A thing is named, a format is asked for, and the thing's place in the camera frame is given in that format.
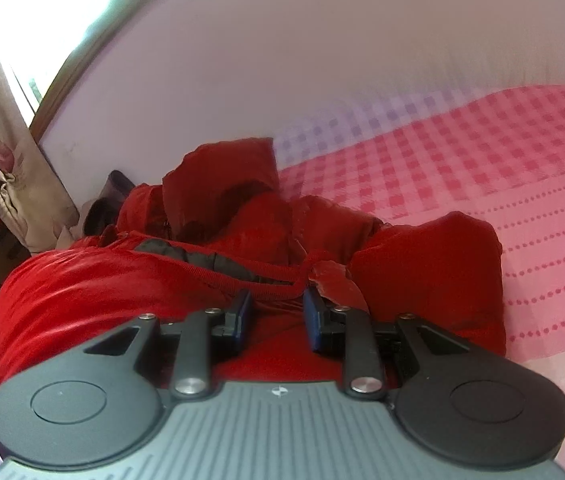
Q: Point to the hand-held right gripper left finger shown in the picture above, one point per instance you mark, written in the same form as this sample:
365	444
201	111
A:
242	321

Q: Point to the window with brown frame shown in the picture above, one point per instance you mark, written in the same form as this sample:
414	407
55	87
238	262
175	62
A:
27	25

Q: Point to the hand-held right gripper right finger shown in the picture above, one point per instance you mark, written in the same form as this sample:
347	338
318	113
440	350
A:
314	318

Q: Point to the beige patterned curtain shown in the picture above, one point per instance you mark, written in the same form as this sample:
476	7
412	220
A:
7	170

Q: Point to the pink checked bed sheet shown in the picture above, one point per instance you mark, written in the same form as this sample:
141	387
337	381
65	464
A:
487	170

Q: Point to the red velvet jacket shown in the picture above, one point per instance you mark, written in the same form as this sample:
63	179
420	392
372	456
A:
112	285

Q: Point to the brown folded garment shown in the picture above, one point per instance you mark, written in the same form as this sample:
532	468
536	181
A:
112	190

